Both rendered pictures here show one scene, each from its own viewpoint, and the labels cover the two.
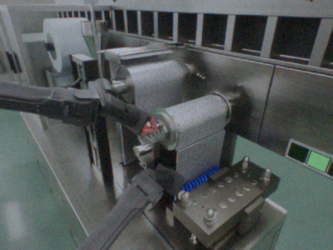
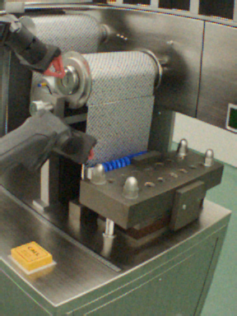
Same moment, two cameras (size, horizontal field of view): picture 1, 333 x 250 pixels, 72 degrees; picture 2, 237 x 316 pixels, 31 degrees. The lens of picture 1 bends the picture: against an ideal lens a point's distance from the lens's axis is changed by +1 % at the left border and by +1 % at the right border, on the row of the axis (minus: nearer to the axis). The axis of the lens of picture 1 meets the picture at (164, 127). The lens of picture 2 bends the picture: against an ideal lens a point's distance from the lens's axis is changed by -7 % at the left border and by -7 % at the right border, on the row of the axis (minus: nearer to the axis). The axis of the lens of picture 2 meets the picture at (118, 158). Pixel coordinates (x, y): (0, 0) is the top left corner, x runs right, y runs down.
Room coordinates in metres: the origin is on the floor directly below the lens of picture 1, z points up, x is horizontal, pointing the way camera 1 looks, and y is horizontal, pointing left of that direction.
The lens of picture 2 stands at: (-0.40, 0.04, 1.48)
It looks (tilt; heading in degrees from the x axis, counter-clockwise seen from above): 22 degrees down; 351
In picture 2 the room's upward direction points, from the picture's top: 5 degrees clockwise
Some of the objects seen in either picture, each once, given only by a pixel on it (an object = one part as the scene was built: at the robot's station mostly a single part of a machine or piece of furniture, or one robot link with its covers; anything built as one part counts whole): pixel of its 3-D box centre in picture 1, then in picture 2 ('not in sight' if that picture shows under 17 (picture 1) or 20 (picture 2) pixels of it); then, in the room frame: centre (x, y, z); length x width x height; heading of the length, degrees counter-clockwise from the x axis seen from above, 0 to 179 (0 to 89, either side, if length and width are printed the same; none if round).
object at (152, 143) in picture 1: (149, 175); (46, 153); (0.66, 0.06, 1.05); 0.06 x 0.05 x 0.31; 128
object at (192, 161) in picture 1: (200, 161); (119, 134); (0.68, -0.13, 1.10); 0.23 x 0.01 x 0.18; 128
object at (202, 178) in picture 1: (202, 179); (122, 164); (0.67, -0.15, 1.03); 0.21 x 0.04 x 0.03; 128
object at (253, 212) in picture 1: (252, 216); (188, 206); (0.55, -0.31, 0.96); 0.10 x 0.03 x 0.11; 128
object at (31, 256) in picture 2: not in sight; (31, 256); (0.39, 0.09, 0.91); 0.07 x 0.07 x 0.02; 38
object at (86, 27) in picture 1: (94, 27); not in sight; (1.29, 0.36, 1.50); 0.14 x 0.14 x 0.06
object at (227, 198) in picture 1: (229, 195); (159, 182); (0.61, -0.24, 1.00); 0.40 x 0.16 x 0.06; 128
